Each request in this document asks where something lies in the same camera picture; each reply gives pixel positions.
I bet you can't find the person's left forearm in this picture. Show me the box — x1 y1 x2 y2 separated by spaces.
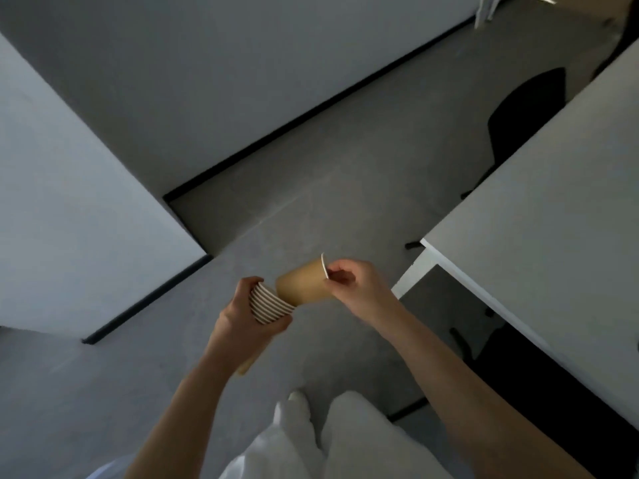
124 349 240 479

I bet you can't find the stack of brown paper cups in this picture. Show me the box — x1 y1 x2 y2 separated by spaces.
237 281 298 377

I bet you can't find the white board stand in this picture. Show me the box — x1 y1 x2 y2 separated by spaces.
474 0 515 28

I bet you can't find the person's right hand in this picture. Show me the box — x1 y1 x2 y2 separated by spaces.
324 259 400 327

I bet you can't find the black office chair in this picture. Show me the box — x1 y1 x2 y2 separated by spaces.
449 319 639 479
459 67 568 200
591 9 639 80

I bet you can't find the person's right forearm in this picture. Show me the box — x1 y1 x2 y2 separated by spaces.
374 303 595 479

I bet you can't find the brown paper cup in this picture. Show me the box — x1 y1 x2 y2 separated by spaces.
275 253 333 307

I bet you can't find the person's white clothing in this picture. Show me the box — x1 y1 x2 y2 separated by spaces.
87 390 455 479

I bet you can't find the person's left hand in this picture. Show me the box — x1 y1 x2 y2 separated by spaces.
207 276 294 375

